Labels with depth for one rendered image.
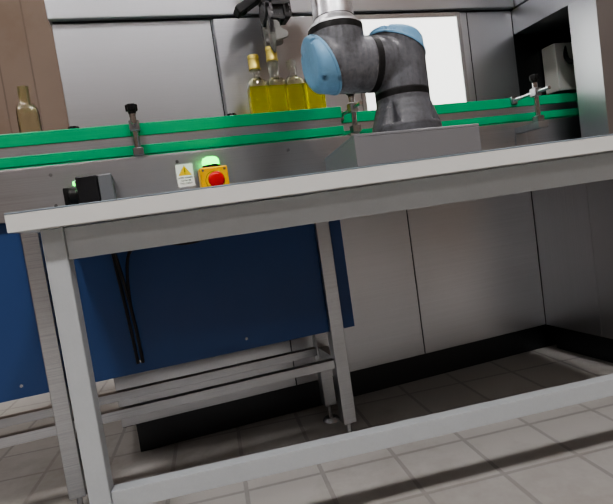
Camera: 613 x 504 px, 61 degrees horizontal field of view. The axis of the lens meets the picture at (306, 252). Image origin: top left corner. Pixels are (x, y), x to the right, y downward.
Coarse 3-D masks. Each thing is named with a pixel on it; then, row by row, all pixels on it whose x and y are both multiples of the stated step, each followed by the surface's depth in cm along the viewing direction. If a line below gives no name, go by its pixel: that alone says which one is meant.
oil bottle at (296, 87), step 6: (288, 78) 155; (294, 78) 155; (300, 78) 156; (288, 84) 155; (294, 84) 155; (300, 84) 156; (288, 90) 155; (294, 90) 155; (300, 90) 156; (294, 96) 155; (300, 96) 156; (306, 96) 157; (294, 102) 155; (300, 102) 156; (306, 102) 156; (294, 108) 155; (300, 108) 156; (306, 108) 156
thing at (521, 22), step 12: (516, 0) 194; (528, 0) 189; (540, 0) 184; (552, 0) 179; (564, 0) 174; (516, 12) 195; (528, 12) 190; (540, 12) 184; (552, 12) 179; (564, 12) 180; (516, 24) 196; (528, 24) 191; (540, 24) 190; (552, 24) 192; (564, 24) 195
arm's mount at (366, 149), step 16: (432, 128) 103; (448, 128) 104; (464, 128) 104; (352, 144) 102; (368, 144) 101; (384, 144) 102; (400, 144) 102; (416, 144) 103; (432, 144) 103; (448, 144) 104; (464, 144) 105; (480, 144) 105; (336, 160) 116; (352, 160) 104; (368, 160) 101; (384, 160) 102; (400, 160) 102
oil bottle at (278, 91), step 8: (272, 80) 153; (280, 80) 154; (272, 88) 153; (280, 88) 154; (272, 96) 153; (280, 96) 154; (288, 96) 155; (272, 104) 153; (280, 104) 154; (288, 104) 155
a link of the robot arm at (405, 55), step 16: (384, 32) 107; (400, 32) 106; (416, 32) 108; (384, 48) 105; (400, 48) 106; (416, 48) 107; (384, 64) 105; (400, 64) 106; (416, 64) 107; (384, 80) 107; (400, 80) 107; (416, 80) 107
